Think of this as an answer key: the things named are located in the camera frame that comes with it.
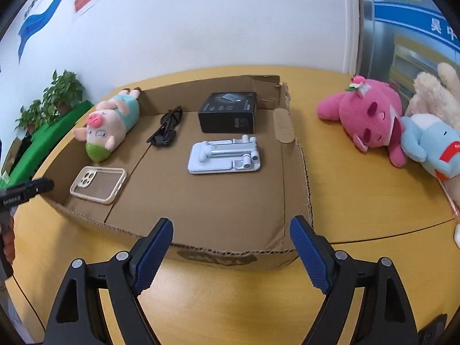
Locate wooden desktop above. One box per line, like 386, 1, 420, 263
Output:
3, 65, 460, 345

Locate thin black cable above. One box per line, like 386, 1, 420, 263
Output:
11, 273, 45, 345

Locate green potted plant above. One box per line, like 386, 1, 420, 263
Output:
14, 100, 51, 135
43, 70, 85, 116

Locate blue elephant plush toy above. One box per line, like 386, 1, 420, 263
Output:
400, 114, 460, 181

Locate brown cardboard box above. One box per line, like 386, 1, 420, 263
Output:
42, 75, 313, 270

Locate blue wall decal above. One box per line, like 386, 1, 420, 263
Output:
18, 0, 87, 63

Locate pink pig plush toy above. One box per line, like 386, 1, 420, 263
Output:
74, 88, 141, 162

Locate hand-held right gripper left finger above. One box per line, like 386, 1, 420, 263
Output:
44, 217, 174, 345

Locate black sunglasses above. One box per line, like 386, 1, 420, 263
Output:
146, 106, 183, 147

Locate white clear phone case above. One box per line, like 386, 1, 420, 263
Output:
69, 166, 128, 205

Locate black product box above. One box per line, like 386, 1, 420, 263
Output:
198, 92, 258, 134

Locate white folding phone stand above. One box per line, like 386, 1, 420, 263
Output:
187, 135, 262, 175

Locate beige plush toy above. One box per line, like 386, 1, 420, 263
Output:
406, 63, 460, 205

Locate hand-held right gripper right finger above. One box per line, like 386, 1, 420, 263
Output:
290, 216, 419, 345

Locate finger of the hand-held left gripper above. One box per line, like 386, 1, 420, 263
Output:
20, 178, 54, 199

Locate blue glass wall banner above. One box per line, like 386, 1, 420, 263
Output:
374, 2, 460, 49

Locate green cabinet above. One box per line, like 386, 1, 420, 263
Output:
0, 101, 94, 187

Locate person's left hand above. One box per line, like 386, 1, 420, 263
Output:
0, 219, 16, 264

